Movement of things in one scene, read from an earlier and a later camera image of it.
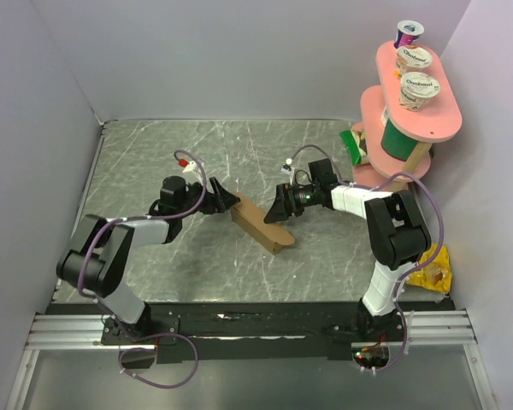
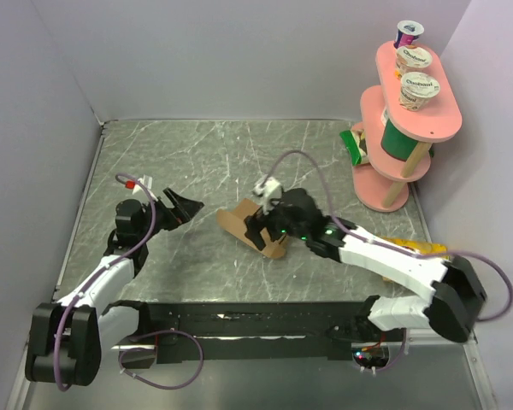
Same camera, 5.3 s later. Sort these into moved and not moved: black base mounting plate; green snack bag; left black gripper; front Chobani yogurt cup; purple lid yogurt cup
Moved: left black gripper
Not moved: purple lid yogurt cup; green snack bag; front Chobani yogurt cup; black base mounting plate
